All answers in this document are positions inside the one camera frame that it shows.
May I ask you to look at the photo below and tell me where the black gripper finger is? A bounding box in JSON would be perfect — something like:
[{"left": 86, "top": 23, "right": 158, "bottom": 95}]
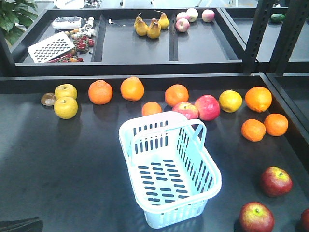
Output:
[{"left": 0, "top": 217, "right": 43, "bottom": 232}]

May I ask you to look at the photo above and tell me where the light blue plastic basket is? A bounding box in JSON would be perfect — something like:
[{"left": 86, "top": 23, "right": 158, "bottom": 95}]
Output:
[{"left": 118, "top": 111, "right": 222, "bottom": 229}]

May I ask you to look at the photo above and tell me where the small orange near apples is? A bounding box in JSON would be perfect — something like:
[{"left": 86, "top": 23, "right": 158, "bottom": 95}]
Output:
[{"left": 141, "top": 101, "right": 162, "bottom": 116}]

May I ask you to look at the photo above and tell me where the orange behind pink apples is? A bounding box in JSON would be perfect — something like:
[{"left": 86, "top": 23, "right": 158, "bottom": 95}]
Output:
[{"left": 165, "top": 84, "right": 189, "bottom": 107}]

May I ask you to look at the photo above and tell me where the yellow apple front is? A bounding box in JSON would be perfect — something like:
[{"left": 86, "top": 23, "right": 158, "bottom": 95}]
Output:
[{"left": 54, "top": 97, "right": 78, "bottom": 119}]

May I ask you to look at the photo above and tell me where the yellow apple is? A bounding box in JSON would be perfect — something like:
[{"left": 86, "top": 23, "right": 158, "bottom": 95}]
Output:
[
  {"left": 54, "top": 84, "right": 78, "bottom": 100},
  {"left": 54, "top": 97, "right": 78, "bottom": 119}
]

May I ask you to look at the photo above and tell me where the brown mushroom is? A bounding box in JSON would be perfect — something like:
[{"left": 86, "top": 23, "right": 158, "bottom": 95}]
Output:
[{"left": 41, "top": 92, "right": 56, "bottom": 106}]

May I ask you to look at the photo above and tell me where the yellow apple rear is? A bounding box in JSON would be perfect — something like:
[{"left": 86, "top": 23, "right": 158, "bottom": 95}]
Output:
[{"left": 54, "top": 84, "right": 78, "bottom": 100}]

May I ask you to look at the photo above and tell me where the black wooden fruit display stand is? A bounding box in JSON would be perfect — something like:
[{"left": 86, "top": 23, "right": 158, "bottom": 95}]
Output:
[{"left": 0, "top": 8, "right": 309, "bottom": 232}]

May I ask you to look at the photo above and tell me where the knobbed orange mandarin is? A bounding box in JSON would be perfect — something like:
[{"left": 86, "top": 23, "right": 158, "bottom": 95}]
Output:
[{"left": 88, "top": 80, "right": 113, "bottom": 105}]

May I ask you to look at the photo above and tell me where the large orange far left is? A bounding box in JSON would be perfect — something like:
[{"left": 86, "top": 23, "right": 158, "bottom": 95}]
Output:
[{"left": 120, "top": 76, "right": 144, "bottom": 102}]

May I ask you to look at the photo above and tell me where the white perforated tray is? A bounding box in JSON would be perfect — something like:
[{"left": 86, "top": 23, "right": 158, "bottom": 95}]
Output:
[{"left": 28, "top": 32, "right": 75, "bottom": 63}]

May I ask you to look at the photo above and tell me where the pile of small red fruits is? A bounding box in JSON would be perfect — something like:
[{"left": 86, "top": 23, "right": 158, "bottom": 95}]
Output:
[{"left": 48, "top": 29, "right": 95, "bottom": 63}]

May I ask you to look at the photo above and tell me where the pink-red apple left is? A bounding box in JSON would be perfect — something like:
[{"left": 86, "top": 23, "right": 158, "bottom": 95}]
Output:
[{"left": 172, "top": 101, "right": 199, "bottom": 120}]

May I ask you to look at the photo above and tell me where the pink-red apple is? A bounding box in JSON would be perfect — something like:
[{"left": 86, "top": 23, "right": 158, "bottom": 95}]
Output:
[
  {"left": 172, "top": 101, "right": 199, "bottom": 120},
  {"left": 194, "top": 95, "right": 220, "bottom": 121}
]

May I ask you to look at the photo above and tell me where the white kitchen scale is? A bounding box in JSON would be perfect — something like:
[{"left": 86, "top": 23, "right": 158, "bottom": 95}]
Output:
[{"left": 52, "top": 16, "right": 83, "bottom": 29}]

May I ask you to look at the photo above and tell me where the pink-red apple right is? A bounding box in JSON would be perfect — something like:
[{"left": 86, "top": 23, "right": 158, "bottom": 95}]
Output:
[{"left": 194, "top": 95, "right": 220, "bottom": 121}]

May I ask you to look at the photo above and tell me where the green potted plant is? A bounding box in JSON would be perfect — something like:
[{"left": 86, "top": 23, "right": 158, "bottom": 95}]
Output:
[{"left": 0, "top": 0, "right": 38, "bottom": 45}]

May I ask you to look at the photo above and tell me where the dark red apple lower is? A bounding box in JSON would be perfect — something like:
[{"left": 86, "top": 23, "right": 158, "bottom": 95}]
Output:
[{"left": 239, "top": 202, "right": 275, "bottom": 232}]

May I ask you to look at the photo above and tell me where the dark red apple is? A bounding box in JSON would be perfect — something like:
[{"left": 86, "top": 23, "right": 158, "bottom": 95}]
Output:
[
  {"left": 260, "top": 166, "right": 293, "bottom": 197},
  {"left": 239, "top": 202, "right": 275, "bottom": 232}
]

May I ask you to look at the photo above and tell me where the brown-yellow pear group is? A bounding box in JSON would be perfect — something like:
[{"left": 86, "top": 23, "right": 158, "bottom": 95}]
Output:
[{"left": 134, "top": 10, "right": 169, "bottom": 39}]

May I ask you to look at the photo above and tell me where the yellow round citrus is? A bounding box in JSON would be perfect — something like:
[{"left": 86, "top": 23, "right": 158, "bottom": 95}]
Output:
[{"left": 219, "top": 90, "right": 242, "bottom": 113}]

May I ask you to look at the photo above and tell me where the orange tangerine lower left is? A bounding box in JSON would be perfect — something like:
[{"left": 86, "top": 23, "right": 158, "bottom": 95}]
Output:
[{"left": 241, "top": 119, "right": 266, "bottom": 142}]

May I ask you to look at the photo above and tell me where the orange tangerine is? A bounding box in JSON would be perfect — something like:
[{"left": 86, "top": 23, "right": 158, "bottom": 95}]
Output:
[
  {"left": 241, "top": 119, "right": 266, "bottom": 142},
  {"left": 264, "top": 114, "right": 288, "bottom": 136}
]

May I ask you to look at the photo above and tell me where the dark red apple upper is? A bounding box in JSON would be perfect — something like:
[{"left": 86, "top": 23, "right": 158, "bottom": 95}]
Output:
[{"left": 260, "top": 166, "right": 293, "bottom": 197}]

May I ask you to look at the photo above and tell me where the pink apple rear bin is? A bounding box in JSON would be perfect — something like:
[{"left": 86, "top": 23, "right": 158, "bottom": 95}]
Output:
[{"left": 175, "top": 8, "right": 198, "bottom": 33}]

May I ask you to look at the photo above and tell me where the large navel orange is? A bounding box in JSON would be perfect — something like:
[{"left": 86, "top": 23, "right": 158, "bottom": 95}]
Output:
[{"left": 245, "top": 87, "right": 272, "bottom": 113}]

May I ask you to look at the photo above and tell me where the orange tangerine lower right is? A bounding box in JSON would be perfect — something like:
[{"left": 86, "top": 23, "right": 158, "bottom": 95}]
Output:
[{"left": 264, "top": 114, "right": 288, "bottom": 136}]

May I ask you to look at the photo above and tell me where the dark red apple edge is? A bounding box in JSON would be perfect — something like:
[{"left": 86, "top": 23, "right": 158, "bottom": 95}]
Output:
[{"left": 300, "top": 208, "right": 309, "bottom": 232}]

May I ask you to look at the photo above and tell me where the pink apple rear right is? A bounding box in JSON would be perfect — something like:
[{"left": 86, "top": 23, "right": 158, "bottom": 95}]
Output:
[{"left": 201, "top": 9, "right": 215, "bottom": 23}]

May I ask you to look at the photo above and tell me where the black perforated upright left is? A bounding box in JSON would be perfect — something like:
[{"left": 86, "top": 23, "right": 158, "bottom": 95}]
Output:
[{"left": 242, "top": 0, "right": 274, "bottom": 73}]

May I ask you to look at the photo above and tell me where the black perforated upright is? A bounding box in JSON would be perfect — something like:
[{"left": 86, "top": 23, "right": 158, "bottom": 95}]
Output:
[
  {"left": 242, "top": 0, "right": 274, "bottom": 73},
  {"left": 268, "top": 0, "right": 309, "bottom": 74}
]

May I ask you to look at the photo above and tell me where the avocado far left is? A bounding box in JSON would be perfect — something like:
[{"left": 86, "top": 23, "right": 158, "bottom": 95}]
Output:
[{"left": 270, "top": 13, "right": 285, "bottom": 23}]

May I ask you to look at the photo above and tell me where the black perforated upright right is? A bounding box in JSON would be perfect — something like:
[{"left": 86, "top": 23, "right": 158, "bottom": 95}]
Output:
[{"left": 268, "top": 0, "right": 309, "bottom": 74}]

